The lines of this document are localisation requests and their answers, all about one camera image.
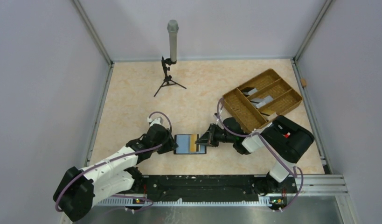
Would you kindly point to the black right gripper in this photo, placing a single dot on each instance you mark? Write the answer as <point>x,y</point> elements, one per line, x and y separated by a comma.
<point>208,138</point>

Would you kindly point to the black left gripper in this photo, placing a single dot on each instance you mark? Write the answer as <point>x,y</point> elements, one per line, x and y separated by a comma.
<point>171,145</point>

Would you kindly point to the gold credit card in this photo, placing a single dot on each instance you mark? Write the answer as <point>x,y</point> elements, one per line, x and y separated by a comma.
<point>193,147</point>

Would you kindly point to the black leather card holder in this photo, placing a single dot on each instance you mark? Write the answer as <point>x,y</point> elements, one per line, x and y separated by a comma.
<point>182,141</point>

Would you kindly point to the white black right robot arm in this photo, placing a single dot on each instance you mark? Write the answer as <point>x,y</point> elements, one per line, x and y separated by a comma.
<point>286,140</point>

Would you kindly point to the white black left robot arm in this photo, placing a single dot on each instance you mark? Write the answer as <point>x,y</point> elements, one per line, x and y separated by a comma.
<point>82,188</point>

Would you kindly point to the black card stack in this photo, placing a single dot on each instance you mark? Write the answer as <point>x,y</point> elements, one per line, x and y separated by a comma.
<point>247,91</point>

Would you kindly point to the silver card stack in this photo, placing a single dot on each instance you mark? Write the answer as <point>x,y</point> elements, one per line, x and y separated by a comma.
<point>260,102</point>

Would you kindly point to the gold card stack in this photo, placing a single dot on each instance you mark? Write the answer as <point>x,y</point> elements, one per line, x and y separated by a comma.
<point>268,114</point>

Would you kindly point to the black mini tripod stand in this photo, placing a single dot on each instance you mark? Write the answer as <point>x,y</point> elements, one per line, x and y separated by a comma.
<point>168,79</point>

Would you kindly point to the woven wicker divided tray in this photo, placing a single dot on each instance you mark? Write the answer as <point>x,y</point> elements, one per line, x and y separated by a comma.
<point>269,82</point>

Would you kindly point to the grey microphone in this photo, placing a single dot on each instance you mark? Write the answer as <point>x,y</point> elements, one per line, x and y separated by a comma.
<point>173,28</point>

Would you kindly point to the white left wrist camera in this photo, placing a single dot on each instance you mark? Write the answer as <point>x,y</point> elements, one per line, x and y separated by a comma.
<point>157,120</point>

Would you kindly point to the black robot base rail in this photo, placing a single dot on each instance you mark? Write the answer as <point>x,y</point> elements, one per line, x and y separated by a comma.
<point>202,188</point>

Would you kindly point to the small wooden wall block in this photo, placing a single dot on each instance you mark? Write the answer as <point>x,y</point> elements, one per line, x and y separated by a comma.
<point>303,82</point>

